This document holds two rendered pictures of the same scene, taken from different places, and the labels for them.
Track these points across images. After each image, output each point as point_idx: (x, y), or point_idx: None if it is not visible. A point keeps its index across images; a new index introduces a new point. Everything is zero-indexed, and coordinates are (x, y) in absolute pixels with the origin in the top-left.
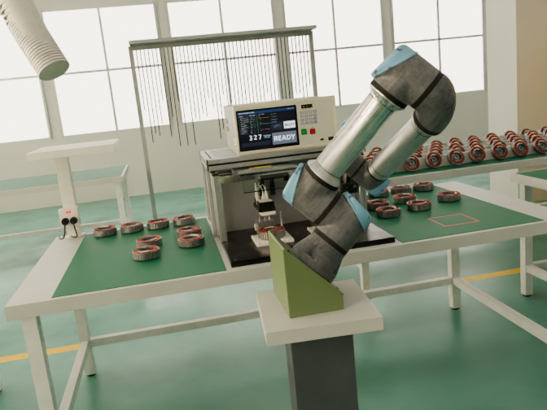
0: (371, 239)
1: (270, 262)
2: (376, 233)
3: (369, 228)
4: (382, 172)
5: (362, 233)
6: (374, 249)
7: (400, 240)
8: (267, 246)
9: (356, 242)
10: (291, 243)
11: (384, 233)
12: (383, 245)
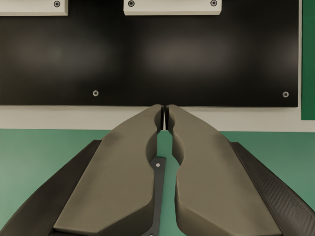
0: (239, 99)
1: (1, 108)
2: (272, 49)
3: (271, 2)
4: None
5: (239, 38)
6: (226, 130)
7: (304, 102)
8: (0, 25)
9: (199, 99)
10: (56, 28)
11: (290, 61)
12: (257, 115)
